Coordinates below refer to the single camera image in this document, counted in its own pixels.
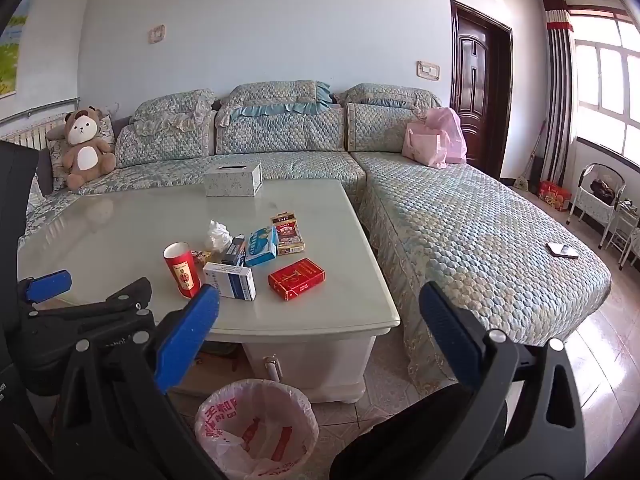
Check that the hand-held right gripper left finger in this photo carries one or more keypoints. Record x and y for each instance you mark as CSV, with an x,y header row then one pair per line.
x,y
186,337

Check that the pink paper gift bag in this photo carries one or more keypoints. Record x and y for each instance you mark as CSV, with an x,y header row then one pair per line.
x,y
422,146

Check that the white radiator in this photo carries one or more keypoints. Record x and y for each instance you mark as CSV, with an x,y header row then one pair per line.
x,y
30,135

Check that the quilted sofa back cushion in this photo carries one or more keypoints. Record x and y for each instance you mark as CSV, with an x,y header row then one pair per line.
x,y
165,135
375,120
280,127

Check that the person's dark trouser leg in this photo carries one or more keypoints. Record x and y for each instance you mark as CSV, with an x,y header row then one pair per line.
x,y
415,440

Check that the wall poster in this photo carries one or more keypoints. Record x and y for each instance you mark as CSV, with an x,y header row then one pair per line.
x,y
9,60

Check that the pink plastic bag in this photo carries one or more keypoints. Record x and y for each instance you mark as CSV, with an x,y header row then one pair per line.
x,y
452,130

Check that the white tissue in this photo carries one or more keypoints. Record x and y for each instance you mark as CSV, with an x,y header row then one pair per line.
x,y
218,236

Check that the wall light switch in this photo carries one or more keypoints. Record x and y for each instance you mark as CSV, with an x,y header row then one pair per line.
x,y
429,70

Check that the teddy bear plush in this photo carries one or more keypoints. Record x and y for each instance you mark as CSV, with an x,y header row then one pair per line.
x,y
55,160

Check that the red paper cup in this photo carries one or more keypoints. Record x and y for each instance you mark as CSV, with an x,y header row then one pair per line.
x,y
179,270

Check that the striped dark curtain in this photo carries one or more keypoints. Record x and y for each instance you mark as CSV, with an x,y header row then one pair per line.
x,y
559,100

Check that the broom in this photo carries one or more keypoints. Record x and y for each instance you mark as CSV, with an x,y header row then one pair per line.
x,y
524,180

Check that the red gift box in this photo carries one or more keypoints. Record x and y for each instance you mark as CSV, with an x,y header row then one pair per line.
x,y
554,196

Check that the quilted blue-green corner sofa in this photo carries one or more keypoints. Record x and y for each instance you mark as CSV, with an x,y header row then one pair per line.
x,y
450,220

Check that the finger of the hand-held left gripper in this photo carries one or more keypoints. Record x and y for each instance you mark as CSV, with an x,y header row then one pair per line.
x,y
47,285
100,317

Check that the phone with dark screen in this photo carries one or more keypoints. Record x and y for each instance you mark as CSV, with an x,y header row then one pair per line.
x,y
562,250

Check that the bin with pink printed bag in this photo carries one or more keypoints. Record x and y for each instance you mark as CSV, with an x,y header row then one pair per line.
x,y
250,435

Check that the white and blue medicine box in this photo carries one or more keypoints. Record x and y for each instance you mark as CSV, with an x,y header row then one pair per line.
x,y
230,282

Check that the small dark box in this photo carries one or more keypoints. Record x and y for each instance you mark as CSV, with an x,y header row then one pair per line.
x,y
232,252

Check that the white framed window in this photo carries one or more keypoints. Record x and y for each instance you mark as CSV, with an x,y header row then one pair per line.
x,y
607,90

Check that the wall socket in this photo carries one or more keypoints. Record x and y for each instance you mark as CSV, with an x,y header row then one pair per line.
x,y
157,33

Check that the blue cartoon medicine box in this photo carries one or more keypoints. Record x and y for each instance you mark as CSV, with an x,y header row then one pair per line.
x,y
261,247

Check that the colourful flat packet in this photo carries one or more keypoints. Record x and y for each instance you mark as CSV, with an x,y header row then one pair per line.
x,y
289,235

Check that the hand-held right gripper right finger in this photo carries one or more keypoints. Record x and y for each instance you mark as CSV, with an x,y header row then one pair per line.
x,y
450,335

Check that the dark wooden door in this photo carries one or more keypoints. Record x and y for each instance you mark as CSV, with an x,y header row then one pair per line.
x,y
475,90

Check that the floral patterned tissue box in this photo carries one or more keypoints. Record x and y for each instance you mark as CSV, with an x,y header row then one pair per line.
x,y
232,180

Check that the brown teddy bear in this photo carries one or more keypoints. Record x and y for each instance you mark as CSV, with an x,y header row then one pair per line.
x,y
85,155

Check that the red cigarette pack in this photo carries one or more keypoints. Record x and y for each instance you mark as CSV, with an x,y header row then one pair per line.
x,y
296,280

